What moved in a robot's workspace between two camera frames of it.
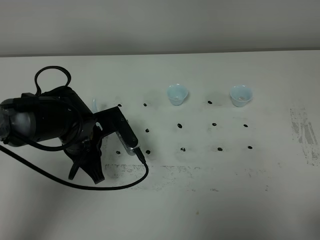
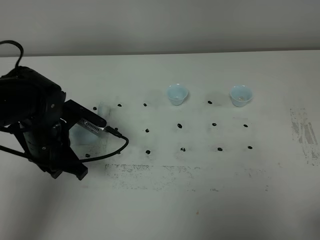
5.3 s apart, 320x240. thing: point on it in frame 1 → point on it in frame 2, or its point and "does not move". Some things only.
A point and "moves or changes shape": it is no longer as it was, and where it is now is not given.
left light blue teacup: (176, 93) does not move
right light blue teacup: (241, 95) does not move
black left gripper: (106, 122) → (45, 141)
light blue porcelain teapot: (94, 106) moves or changes shape
